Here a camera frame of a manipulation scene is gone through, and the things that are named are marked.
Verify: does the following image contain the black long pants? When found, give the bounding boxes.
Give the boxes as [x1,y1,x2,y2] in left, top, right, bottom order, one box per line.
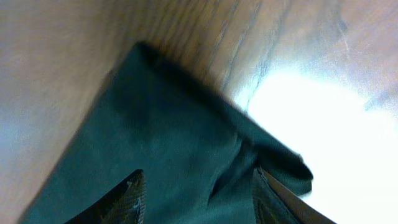
[22,42,313,223]

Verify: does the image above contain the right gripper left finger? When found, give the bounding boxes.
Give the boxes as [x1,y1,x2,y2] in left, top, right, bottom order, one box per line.
[67,169,146,224]

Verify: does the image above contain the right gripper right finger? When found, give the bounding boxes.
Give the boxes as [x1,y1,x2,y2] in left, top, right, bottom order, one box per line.
[252,167,333,224]

